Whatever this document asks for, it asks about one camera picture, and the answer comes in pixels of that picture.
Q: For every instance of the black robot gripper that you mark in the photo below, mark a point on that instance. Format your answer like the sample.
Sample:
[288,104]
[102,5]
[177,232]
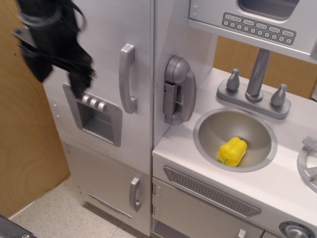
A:
[56,45]

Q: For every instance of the white toy fridge door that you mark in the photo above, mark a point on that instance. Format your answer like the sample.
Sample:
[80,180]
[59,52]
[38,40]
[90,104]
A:
[111,24]

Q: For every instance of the silver fridge door handle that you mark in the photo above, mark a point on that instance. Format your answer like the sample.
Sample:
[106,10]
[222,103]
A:
[126,59]

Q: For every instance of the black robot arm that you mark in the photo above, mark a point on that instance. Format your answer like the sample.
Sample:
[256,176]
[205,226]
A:
[40,13]

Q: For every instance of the wooden board panel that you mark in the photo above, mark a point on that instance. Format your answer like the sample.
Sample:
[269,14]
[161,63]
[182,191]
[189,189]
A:
[32,161]

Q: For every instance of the white toy freezer door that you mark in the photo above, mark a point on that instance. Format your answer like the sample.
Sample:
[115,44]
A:
[104,183]

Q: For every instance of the silver oven vent panel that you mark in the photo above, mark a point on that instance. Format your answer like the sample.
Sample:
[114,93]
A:
[211,193]

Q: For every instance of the silver round sink bowl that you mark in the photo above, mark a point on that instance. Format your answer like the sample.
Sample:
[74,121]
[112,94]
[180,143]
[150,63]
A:
[216,127]

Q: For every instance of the black case corner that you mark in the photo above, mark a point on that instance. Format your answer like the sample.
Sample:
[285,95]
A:
[9,229]

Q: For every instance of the white toy kitchen cabinet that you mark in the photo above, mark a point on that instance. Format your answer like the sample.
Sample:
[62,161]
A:
[285,189]

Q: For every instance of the yellow toy bell pepper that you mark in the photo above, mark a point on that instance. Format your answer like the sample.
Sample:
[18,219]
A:
[231,152]

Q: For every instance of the white toy oven door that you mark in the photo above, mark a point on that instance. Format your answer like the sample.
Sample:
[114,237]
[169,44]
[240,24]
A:
[181,215]

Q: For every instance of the silver toy faucet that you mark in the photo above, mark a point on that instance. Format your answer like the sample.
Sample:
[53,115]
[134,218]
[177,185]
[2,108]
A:
[251,95]

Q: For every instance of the white toy microwave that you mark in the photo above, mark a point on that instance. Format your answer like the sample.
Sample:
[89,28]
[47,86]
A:
[288,27]

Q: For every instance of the silver oven knob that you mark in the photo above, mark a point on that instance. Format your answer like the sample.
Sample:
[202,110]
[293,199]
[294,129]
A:
[296,230]

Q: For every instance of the silver toy wall phone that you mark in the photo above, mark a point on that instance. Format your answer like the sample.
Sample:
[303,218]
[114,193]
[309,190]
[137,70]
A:
[179,91]

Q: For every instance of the silver freezer door handle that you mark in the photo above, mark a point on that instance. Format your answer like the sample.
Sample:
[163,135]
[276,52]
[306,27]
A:
[134,202]

